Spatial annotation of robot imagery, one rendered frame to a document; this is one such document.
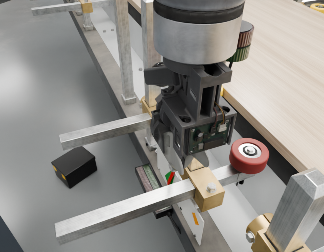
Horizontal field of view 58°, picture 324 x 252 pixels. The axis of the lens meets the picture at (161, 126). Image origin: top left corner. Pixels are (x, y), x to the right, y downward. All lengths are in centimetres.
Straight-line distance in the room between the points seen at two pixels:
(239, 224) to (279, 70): 47
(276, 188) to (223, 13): 58
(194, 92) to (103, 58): 114
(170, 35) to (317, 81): 72
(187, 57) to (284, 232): 25
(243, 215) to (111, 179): 102
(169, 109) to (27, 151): 178
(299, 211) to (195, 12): 24
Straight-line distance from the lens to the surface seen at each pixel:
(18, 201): 182
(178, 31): 28
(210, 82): 30
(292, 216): 39
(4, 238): 128
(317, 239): 75
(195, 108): 32
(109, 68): 134
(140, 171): 86
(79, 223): 59
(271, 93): 85
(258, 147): 67
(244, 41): 48
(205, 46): 29
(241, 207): 91
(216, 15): 28
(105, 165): 184
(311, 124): 78
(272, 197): 82
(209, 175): 63
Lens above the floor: 135
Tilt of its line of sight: 41 degrees down
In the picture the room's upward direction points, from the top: straight up
